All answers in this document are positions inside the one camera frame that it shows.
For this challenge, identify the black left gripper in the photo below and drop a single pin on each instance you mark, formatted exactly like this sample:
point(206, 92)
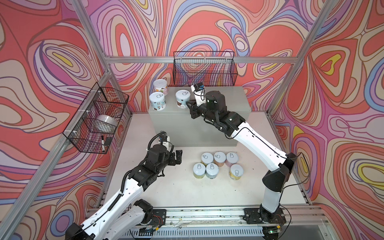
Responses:
point(173, 162)

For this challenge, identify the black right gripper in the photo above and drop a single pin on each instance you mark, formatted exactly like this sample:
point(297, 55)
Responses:
point(193, 108)

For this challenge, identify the light blue can front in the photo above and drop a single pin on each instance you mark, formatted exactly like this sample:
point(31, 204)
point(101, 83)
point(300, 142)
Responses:
point(182, 97)

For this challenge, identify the teal label can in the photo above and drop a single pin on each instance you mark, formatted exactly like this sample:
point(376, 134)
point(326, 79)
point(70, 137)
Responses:
point(157, 100)

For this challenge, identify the blue label can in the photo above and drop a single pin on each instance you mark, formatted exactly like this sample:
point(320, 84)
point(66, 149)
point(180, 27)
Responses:
point(212, 171)

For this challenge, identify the pink label can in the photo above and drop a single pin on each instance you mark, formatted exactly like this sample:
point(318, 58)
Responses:
point(161, 85)

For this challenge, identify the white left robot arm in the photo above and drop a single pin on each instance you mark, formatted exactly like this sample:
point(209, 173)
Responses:
point(126, 209)

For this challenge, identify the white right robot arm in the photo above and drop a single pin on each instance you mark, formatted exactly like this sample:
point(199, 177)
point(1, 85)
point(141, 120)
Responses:
point(280, 165)

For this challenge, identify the grey metal cabinet box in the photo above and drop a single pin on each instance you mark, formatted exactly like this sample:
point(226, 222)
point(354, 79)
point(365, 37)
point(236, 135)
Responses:
point(187, 132)

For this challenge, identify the orange label can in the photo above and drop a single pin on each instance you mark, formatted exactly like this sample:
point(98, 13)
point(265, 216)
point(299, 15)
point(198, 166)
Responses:
point(220, 158)

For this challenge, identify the yellow green label can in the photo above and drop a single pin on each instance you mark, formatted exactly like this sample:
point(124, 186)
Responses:
point(207, 158)

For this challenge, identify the pink can right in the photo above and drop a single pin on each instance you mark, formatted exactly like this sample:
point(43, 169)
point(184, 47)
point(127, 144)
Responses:
point(231, 159)

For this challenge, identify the black marker pen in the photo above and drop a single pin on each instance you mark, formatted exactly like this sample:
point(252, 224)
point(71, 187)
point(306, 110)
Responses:
point(103, 144)

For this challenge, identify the white tape roll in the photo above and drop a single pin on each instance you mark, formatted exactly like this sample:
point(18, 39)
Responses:
point(105, 124)

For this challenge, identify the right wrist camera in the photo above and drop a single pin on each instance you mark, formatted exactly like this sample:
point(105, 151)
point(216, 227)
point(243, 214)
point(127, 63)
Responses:
point(196, 88)

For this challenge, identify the black wire basket back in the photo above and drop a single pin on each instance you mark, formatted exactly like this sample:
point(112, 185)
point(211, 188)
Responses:
point(212, 68)

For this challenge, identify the black wire basket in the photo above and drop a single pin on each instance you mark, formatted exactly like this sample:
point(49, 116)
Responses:
point(212, 68)
point(99, 101)

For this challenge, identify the black wire basket left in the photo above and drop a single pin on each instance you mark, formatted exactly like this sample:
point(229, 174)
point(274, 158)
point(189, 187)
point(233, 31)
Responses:
point(99, 101)

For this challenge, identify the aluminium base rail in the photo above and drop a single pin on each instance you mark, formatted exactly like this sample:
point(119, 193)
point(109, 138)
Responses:
point(295, 222)

